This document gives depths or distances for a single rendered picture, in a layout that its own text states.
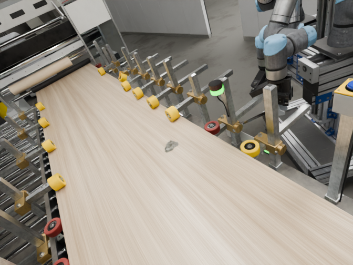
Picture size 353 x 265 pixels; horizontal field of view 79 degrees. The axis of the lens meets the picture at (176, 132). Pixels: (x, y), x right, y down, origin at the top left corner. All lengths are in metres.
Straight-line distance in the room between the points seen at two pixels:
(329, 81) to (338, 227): 0.81
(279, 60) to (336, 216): 0.53
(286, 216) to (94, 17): 3.08
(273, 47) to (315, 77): 0.50
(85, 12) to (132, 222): 2.81
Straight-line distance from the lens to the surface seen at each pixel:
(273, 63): 0.89
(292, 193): 0.85
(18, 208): 1.34
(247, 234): 0.78
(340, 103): 0.72
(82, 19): 3.30
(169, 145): 1.10
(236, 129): 1.15
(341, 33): 1.33
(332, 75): 1.37
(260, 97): 1.34
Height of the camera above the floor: 1.61
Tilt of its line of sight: 37 degrees down
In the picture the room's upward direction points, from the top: 24 degrees counter-clockwise
